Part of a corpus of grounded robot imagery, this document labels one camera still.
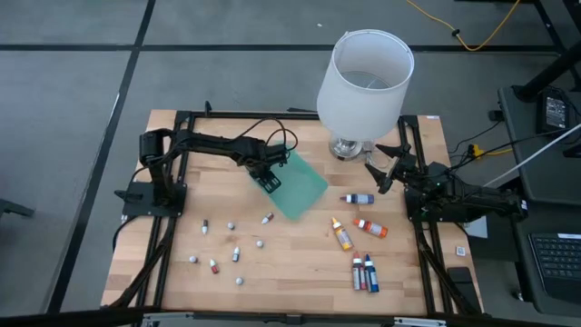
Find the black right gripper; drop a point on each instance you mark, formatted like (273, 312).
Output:
(404, 168)

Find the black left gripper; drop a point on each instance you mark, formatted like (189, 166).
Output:
(261, 156)

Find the large purple food coloring bottle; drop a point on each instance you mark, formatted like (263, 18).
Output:
(361, 198)

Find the large orange food coloring bottle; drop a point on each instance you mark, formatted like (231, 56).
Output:
(373, 228)

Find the large red food coloring bottle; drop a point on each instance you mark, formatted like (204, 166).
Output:
(358, 274)

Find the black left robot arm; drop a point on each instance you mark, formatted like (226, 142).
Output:
(204, 144)

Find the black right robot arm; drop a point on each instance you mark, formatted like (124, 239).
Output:
(476, 200)

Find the large yellow food coloring bottle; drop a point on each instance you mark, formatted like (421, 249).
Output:
(343, 237)

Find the large blue food coloring bottle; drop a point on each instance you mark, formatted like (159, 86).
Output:
(371, 277)

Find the teal translucent plastic bin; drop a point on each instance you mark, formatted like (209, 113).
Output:
(299, 191)

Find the small dark red dropper bottle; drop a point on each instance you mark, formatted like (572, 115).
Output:
(268, 218)

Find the silver table lamp white shade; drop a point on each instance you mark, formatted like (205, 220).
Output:
(363, 91)

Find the small white tag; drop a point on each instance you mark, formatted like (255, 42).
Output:
(460, 251)

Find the black rectangular pad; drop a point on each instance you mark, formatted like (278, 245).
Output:
(463, 286)

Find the thin white rod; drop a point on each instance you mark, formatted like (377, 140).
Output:
(531, 155)

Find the dark grey desk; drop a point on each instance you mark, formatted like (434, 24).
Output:
(544, 181)

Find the black power adapter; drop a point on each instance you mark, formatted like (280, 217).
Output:
(554, 113)

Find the black computer keyboard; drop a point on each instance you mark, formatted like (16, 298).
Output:
(558, 263)

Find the black chair base leg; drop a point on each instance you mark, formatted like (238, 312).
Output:
(16, 209)

